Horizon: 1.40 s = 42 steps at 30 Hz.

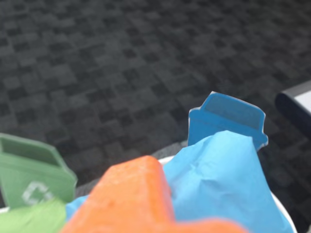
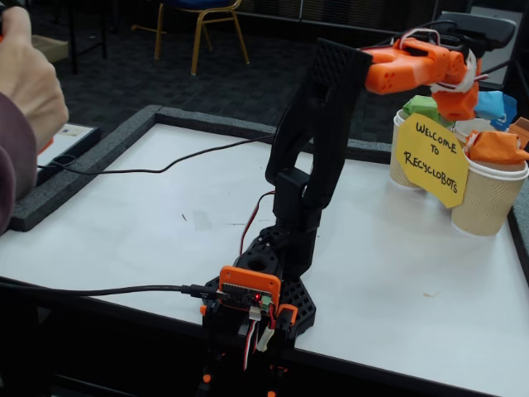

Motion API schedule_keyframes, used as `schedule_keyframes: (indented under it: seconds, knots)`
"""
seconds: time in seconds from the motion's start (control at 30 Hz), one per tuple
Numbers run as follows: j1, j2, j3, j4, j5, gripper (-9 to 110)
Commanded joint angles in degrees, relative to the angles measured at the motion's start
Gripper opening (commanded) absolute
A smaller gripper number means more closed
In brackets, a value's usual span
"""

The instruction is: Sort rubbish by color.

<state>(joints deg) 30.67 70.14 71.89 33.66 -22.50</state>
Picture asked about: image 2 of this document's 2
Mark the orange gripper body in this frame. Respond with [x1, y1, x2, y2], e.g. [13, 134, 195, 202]
[431, 78, 480, 122]

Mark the black robot base clamp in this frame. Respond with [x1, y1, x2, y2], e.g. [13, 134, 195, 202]
[197, 273, 318, 397]

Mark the maroon sleeved forearm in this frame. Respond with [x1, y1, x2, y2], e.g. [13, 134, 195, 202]
[0, 91, 39, 237]

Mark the person's bare hand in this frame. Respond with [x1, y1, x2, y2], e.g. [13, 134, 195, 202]
[0, 6, 70, 151]

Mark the ribbed brown paper cup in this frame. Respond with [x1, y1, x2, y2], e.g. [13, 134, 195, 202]
[388, 108, 455, 192]
[450, 159, 529, 237]
[452, 118, 513, 146]

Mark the blue recycling bin tag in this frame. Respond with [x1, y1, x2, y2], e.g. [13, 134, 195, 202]
[489, 97, 518, 132]

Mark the yellow welcome paper sign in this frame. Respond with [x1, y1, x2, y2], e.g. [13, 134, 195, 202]
[394, 112, 470, 209]

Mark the orange recycling bin tag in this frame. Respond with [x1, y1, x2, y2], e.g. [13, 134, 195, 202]
[508, 117, 529, 144]

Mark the short dark grey foam strip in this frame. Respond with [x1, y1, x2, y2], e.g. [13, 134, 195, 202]
[346, 138, 393, 165]

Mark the white side table black edge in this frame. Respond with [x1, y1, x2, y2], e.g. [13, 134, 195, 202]
[36, 122, 102, 187]

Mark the brown cardboard box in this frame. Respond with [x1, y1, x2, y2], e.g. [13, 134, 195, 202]
[31, 34, 70, 64]

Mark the white panel black frame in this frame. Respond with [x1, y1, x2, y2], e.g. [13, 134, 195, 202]
[449, 0, 526, 90]

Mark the red black arm servo wire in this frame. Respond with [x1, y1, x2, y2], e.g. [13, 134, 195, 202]
[238, 26, 493, 258]

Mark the orange controller board mount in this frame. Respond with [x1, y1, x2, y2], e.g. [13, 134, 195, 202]
[217, 266, 282, 309]

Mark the gold frame blue chair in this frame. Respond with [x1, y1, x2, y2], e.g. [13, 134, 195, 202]
[131, 0, 251, 77]

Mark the white cable connector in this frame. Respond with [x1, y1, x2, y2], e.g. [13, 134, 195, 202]
[255, 326, 276, 352]

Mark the red white base servo wire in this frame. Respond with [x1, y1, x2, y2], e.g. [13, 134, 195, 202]
[241, 316, 261, 372]

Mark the thick black USB cable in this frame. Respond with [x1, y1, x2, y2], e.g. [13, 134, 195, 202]
[0, 275, 218, 299]

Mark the black metal table frame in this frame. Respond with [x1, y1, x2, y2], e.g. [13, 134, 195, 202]
[61, 0, 109, 76]

